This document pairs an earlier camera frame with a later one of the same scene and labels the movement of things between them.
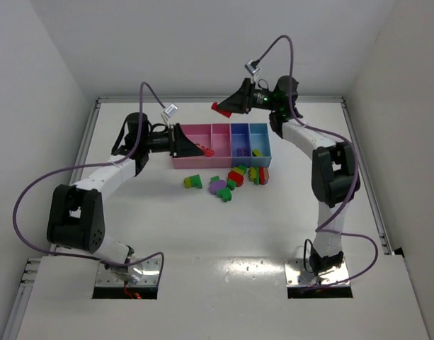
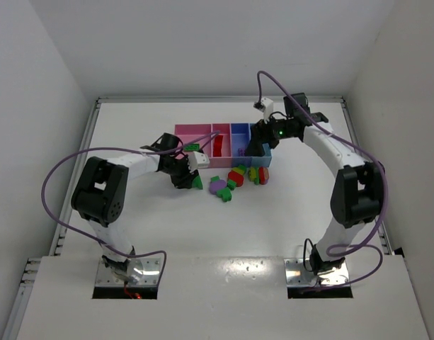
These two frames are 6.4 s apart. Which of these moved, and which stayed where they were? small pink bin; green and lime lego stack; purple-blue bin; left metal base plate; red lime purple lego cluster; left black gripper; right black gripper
Moved: right black gripper; left black gripper
Stayed: purple-blue bin; green and lime lego stack; left metal base plate; red lime purple lego cluster; small pink bin
